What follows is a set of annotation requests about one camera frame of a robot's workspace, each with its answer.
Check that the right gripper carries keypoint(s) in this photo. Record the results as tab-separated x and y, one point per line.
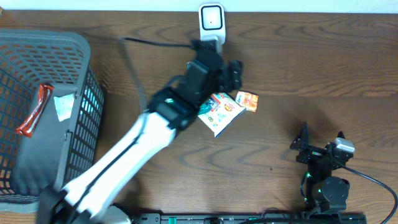
312	152

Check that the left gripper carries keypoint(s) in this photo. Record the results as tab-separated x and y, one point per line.
232	77

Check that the small orange packet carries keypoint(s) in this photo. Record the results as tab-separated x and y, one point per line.
247	100

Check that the cream snack bag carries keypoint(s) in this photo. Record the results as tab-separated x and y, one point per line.
222	112

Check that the light blue wipes packet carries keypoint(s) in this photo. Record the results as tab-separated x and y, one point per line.
64	106

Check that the red snack bar wrapper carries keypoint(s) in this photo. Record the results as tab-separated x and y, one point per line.
28	127

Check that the blue mouthwash bottle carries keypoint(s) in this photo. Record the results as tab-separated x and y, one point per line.
204	108

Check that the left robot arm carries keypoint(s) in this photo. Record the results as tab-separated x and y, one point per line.
87	198

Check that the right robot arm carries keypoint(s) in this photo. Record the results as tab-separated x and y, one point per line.
324	194

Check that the white barcode scanner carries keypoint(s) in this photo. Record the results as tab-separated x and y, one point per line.
212	24

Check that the grey plastic shopping basket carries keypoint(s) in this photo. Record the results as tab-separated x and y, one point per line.
58	151

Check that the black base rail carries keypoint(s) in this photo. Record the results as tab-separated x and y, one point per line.
270	216

